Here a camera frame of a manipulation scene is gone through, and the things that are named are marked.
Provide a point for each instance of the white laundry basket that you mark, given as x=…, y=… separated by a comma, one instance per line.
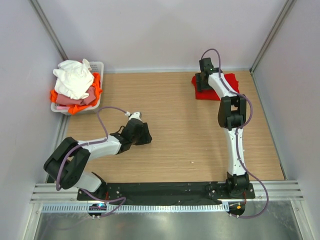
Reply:
x=97, y=67

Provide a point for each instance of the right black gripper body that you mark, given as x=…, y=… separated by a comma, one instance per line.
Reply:
x=201, y=85

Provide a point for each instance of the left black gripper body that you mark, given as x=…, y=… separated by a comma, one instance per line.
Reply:
x=143, y=137

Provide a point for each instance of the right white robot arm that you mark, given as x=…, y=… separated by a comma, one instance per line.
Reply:
x=231, y=117

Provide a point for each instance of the orange t-shirt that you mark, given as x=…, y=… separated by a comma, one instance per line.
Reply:
x=77, y=108

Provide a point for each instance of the white t-shirt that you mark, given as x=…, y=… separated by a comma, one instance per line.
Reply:
x=73, y=79

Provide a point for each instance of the pink t-shirt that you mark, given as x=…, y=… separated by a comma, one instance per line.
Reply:
x=88, y=101

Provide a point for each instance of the white slotted cable duct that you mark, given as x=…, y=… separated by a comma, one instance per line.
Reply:
x=100, y=208

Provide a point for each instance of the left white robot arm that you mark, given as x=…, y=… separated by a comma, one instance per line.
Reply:
x=67, y=163

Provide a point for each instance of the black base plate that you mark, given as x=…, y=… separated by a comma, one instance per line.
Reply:
x=172, y=193

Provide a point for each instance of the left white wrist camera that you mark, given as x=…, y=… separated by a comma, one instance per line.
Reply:
x=135, y=115

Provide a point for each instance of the red t-shirt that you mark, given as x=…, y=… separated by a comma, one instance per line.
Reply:
x=216, y=86

